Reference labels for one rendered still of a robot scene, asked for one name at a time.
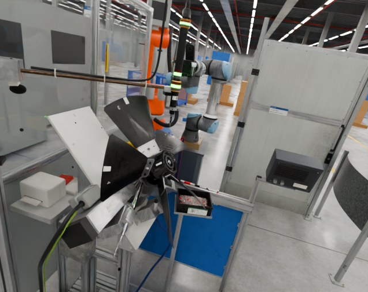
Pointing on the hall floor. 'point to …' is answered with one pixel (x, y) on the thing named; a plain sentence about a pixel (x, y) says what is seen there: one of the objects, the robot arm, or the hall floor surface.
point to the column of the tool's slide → (0, 233)
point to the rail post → (234, 251)
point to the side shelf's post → (61, 263)
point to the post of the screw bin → (173, 252)
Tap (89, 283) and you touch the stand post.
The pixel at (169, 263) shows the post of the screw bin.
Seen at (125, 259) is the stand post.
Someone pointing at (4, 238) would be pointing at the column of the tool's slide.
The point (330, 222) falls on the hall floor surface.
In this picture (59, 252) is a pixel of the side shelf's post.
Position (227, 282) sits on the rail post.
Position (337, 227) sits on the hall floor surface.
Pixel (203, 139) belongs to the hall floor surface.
